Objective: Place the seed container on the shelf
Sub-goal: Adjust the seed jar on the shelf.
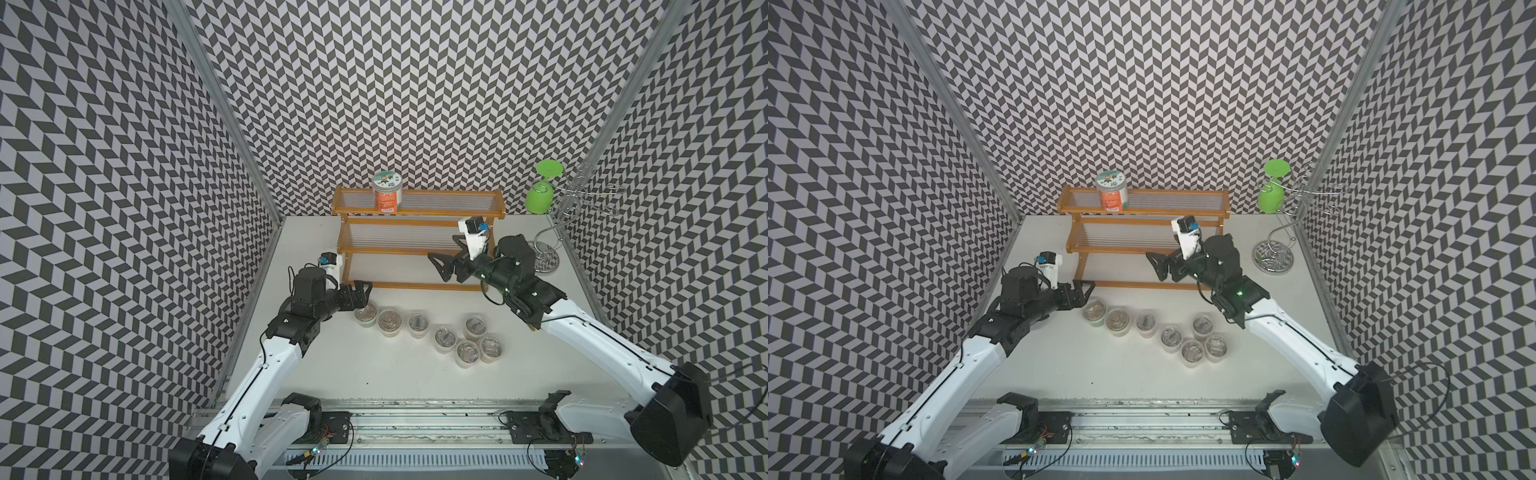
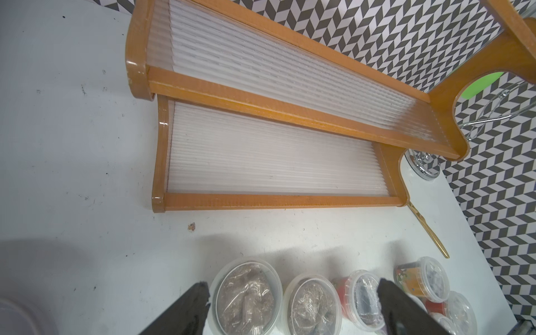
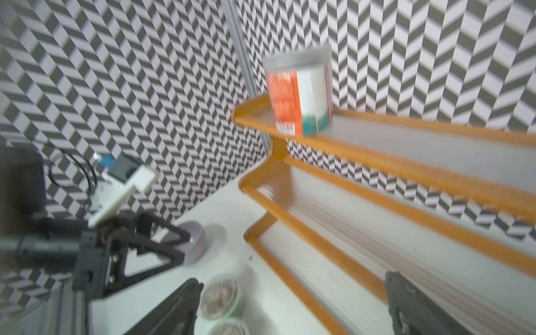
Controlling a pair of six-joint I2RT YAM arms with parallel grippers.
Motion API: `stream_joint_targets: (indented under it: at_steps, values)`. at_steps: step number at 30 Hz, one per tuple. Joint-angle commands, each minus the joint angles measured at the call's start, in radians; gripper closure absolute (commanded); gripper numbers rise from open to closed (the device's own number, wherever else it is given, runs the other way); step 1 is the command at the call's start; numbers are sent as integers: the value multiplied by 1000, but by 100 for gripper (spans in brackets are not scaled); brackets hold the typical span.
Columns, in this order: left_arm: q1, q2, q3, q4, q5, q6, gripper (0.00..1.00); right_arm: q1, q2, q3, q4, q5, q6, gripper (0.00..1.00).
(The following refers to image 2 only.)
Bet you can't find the green label seed cup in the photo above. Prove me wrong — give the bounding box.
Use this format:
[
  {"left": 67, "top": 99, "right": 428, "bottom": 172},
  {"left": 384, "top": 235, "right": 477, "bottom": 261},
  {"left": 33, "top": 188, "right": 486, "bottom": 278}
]
[{"left": 207, "top": 258, "right": 283, "bottom": 334}]

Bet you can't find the wooden two-tier shelf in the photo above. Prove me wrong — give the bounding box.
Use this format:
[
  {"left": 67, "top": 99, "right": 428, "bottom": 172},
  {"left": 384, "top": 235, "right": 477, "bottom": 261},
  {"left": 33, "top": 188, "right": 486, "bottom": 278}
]
[{"left": 125, "top": 1, "right": 535, "bottom": 213}]

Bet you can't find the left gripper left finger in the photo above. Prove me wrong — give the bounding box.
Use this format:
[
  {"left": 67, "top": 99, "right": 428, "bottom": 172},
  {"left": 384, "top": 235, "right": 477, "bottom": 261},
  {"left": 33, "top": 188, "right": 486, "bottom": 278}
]
[{"left": 140, "top": 281, "right": 211, "bottom": 335}]

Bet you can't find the seed cup red label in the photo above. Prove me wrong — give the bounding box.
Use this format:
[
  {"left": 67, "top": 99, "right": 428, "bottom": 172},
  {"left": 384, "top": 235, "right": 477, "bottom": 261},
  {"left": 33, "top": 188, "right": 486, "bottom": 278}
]
[{"left": 332, "top": 269, "right": 385, "bottom": 332}]

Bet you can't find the seed cup back right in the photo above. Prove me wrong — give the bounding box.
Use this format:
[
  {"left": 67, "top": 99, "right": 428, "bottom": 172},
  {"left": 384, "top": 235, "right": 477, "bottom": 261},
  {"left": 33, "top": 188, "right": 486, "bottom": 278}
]
[{"left": 394, "top": 257, "right": 450, "bottom": 303}]

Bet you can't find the seed cup centre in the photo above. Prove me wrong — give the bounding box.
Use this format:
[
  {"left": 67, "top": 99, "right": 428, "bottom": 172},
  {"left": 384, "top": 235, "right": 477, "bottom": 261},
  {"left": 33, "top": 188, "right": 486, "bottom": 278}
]
[{"left": 424, "top": 291, "right": 478, "bottom": 335}]

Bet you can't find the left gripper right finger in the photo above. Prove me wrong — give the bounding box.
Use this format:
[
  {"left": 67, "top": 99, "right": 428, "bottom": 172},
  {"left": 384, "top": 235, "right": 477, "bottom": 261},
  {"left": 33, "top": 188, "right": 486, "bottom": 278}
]
[{"left": 377, "top": 279, "right": 448, "bottom": 335}]

